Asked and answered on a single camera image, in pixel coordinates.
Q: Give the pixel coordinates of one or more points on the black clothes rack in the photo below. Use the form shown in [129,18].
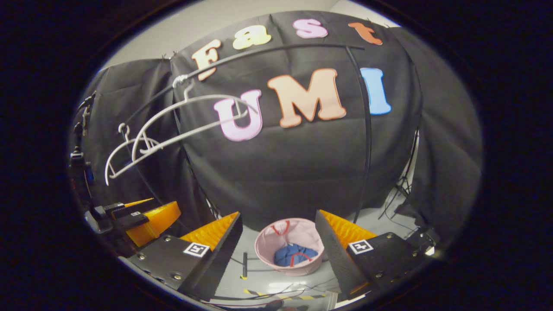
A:
[368,151]

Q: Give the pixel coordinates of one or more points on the white hanger with clear hook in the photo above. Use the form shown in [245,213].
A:
[198,97]

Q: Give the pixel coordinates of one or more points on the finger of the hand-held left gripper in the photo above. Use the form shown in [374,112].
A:
[119,206]
[155,222]

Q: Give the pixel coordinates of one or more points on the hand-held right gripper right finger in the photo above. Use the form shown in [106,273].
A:
[330,255]

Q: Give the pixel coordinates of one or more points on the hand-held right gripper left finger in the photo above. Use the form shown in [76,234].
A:
[222,255]

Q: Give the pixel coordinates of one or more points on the pink laundry hamper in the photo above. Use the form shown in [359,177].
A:
[298,233]

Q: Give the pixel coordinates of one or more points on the black backdrop stand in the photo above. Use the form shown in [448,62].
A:
[408,172]

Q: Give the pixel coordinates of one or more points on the black bar with yellow tip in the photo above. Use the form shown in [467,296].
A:
[244,263]

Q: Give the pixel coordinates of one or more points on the white plastic hanger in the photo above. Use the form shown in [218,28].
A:
[126,137]

